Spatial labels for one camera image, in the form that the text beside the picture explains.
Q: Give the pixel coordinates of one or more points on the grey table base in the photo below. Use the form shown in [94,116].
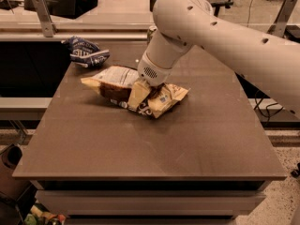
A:
[148,206]

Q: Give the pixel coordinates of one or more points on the metal bracket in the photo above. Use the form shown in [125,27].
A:
[47,26]
[279,25]

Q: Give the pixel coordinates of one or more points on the brown chip bag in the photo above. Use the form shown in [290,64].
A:
[114,83]

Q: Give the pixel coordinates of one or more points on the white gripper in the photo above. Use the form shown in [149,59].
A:
[152,73]

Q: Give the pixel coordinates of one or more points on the left metal bracket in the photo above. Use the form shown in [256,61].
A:
[47,26]

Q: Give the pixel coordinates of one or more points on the brown bin at left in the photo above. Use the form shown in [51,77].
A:
[10,186]

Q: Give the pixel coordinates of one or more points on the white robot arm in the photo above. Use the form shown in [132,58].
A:
[270,63]

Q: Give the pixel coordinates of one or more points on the colourful items under table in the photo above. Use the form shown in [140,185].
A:
[39,215]

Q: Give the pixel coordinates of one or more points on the right metal bracket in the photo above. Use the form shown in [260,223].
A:
[279,25]

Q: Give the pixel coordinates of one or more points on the blue chip bag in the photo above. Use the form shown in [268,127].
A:
[85,53]

